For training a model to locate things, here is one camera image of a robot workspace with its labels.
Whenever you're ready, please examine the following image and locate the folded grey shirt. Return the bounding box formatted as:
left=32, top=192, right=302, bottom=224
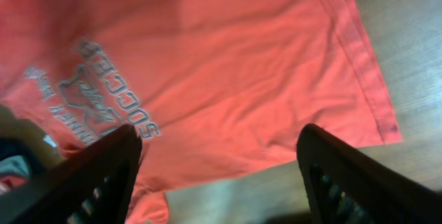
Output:
left=1, top=156, right=32, bottom=179

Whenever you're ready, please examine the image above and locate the orange soccer t-shirt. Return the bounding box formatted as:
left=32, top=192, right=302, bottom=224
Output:
left=1, top=0, right=402, bottom=223

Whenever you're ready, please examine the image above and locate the folded navy shirt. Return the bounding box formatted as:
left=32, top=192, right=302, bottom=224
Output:
left=1, top=138, right=46, bottom=179

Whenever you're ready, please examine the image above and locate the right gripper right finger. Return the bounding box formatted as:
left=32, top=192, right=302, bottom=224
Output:
left=296, top=124, right=441, bottom=223

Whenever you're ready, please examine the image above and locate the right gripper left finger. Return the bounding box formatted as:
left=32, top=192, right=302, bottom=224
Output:
left=1, top=124, right=142, bottom=223

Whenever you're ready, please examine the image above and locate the folded red 2013 soccer shirt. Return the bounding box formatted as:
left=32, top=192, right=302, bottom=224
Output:
left=1, top=175, right=26, bottom=194

